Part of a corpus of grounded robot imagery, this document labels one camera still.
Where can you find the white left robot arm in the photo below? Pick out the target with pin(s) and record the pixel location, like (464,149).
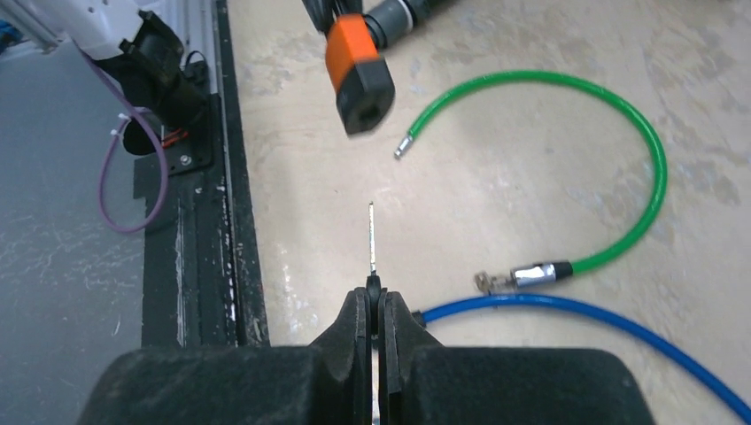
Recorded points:
(135,48)

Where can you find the black head keys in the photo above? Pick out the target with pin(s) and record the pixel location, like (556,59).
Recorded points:
(373,287)

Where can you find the green cable lock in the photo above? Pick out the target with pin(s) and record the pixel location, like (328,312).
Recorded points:
(555,271)

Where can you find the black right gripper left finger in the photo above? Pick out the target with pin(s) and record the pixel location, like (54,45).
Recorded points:
(328,381)

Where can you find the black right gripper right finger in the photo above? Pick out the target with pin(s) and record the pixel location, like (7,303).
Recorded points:
(425,382)

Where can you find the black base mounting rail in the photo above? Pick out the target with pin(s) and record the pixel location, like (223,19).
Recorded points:
(202,283)

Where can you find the orange black padlock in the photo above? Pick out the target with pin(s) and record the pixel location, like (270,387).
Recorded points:
(355,38)

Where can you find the blue cable lock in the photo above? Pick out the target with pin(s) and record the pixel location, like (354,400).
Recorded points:
(605,317)

